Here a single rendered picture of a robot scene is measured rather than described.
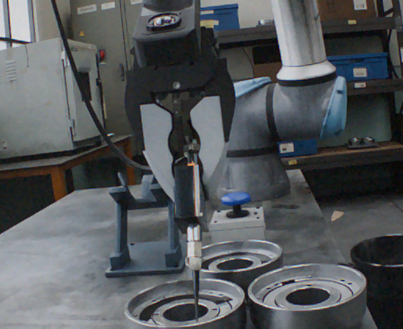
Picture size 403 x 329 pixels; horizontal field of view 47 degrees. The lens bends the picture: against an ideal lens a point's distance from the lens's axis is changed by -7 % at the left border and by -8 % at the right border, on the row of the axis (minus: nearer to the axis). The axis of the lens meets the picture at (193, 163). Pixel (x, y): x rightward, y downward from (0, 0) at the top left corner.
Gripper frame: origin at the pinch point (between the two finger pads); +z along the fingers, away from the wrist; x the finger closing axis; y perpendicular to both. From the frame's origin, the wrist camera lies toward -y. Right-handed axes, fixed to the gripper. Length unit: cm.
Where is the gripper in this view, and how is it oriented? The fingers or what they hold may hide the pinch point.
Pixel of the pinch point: (190, 188)
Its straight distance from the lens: 44.0
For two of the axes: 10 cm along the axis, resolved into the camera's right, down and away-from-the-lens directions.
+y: 1.1, -1.5, 9.8
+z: 1.2, 9.8, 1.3
